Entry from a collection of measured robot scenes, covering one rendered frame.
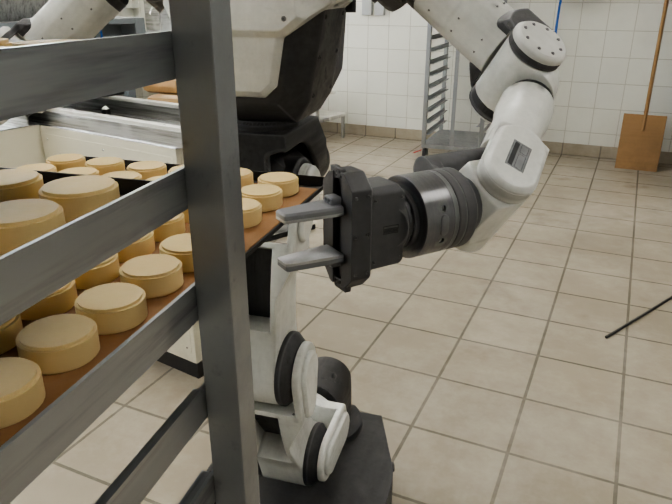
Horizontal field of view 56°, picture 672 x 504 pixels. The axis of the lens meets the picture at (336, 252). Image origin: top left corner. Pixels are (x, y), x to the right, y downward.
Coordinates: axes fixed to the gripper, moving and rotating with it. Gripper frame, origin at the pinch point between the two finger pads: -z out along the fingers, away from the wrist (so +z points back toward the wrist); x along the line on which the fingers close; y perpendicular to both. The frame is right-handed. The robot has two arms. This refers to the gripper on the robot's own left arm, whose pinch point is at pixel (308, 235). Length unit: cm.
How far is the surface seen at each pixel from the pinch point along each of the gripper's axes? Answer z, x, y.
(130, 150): 18, -24, -152
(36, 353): -25.4, 0.5, 11.1
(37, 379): -25.7, 0.6, 14.3
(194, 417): -15.3, -9.4, 9.1
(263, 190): 1.3, 1.0, -13.2
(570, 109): 409, -64, -302
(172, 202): -15.4, 8.3, 9.2
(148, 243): -14.0, 0.3, -5.1
